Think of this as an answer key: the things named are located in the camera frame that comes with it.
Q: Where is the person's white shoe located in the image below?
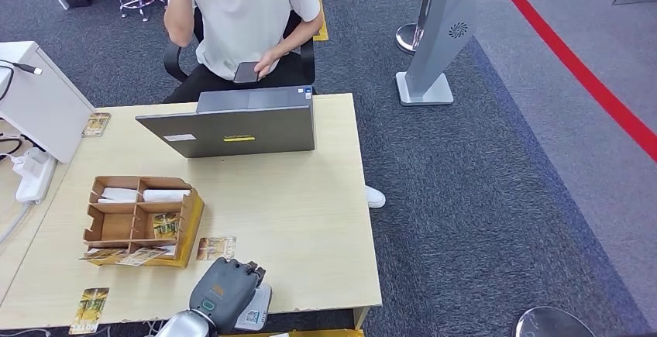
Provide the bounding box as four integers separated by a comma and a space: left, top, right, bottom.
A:
365, 185, 387, 210

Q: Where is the white power cable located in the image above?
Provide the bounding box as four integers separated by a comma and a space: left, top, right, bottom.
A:
0, 201, 32, 246

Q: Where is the person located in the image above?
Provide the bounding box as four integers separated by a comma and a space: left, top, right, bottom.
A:
161, 0, 325, 105

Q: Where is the white cabinet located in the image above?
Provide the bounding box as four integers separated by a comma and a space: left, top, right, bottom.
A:
0, 40, 97, 165

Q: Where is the white plug adapter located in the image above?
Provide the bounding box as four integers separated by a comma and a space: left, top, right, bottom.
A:
22, 147, 50, 170

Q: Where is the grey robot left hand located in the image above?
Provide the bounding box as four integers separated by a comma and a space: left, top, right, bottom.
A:
188, 257, 267, 335

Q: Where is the black cable with silver plug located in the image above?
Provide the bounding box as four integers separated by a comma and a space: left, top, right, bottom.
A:
0, 59, 43, 77

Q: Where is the black smartphone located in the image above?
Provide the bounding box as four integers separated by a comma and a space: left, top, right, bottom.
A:
233, 61, 261, 85

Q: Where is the white power strip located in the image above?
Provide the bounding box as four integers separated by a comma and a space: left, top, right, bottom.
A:
12, 147, 57, 205

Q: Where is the chrome stanchion post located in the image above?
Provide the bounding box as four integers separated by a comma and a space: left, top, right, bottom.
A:
395, 0, 439, 56

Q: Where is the black office chair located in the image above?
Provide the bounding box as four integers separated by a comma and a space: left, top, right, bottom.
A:
163, 9, 317, 87

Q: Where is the grey standing kiosk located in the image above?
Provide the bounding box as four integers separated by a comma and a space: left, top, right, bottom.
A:
395, 0, 476, 107

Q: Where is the wooden card organizer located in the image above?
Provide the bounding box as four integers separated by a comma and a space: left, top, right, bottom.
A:
81, 175, 205, 269

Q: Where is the white paper stack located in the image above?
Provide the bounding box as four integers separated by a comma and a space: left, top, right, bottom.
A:
97, 187, 139, 204
142, 188, 192, 203

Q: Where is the white card reader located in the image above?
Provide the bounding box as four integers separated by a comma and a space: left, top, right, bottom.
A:
233, 283, 273, 332

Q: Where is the person's left hand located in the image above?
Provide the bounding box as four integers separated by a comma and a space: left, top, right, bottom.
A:
253, 46, 287, 80

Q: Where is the chrome dome base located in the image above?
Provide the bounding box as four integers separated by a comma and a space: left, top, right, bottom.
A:
512, 306, 597, 337

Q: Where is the grey laptop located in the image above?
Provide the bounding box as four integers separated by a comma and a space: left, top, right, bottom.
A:
135, 85, 317, 160

